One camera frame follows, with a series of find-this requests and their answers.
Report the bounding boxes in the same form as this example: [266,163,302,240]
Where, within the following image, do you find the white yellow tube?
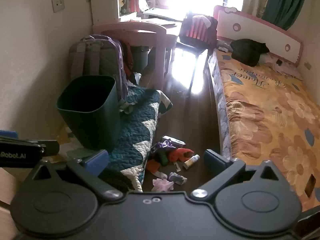
[183,154,201,170]

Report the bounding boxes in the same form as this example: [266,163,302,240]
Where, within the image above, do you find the white cloth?
[193,14,213,27]

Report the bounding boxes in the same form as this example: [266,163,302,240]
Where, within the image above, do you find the grey white clothes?
[216,39,233,53]

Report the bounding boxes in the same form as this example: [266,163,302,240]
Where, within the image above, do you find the floral yellow bed mattress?
[207,47,320,212]

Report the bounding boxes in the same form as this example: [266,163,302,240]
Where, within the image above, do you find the black bin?
[129,45,150,72]

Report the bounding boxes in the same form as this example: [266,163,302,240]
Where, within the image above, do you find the green curtain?
[262,0,310,30]

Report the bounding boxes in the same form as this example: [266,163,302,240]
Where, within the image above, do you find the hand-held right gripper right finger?
[190,149,288,200]

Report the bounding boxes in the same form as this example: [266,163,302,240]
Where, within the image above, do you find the teal and white quilt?
[100,84,173,193]

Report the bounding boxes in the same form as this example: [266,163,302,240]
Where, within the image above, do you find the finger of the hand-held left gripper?
[0,129,47,147]

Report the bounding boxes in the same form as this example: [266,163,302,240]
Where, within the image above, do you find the white desk hutch shelf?
[89,0,175,24]

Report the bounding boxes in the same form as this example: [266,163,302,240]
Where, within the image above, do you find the stack of papers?
[143,7,177,22]

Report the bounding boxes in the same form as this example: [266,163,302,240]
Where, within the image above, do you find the purple foil wrapper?
[149,141,173,159]

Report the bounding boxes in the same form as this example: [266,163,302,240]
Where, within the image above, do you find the grey printed box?
[160,135,186,148]

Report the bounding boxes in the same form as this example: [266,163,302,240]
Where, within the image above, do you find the purple grey backpack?
[69,34,129,105]

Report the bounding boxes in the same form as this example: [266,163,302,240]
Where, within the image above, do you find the dark striped chair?
[176,13,218,55]

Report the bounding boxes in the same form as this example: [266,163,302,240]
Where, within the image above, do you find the pink and white headboard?
[213,5,304,66]

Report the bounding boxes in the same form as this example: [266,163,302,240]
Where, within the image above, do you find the grey crumpled packet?
[168,172,188,186]

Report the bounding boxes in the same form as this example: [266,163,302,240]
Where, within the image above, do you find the red orange wrapper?
[167,148,195,162]

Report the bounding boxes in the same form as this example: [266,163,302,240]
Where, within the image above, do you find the pink crumpled tissue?
[152,178,174,192]

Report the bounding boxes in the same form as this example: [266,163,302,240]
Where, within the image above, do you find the yellow patterned mat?
[51,124,85,162]

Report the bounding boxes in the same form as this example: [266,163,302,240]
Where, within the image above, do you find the black clothing bundle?
[230,38,270,67]

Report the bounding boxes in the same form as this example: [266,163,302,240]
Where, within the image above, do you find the dark green trash bin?
[55,75,118,151]

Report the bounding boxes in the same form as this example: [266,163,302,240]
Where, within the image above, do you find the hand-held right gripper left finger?
[23,149,123,200]

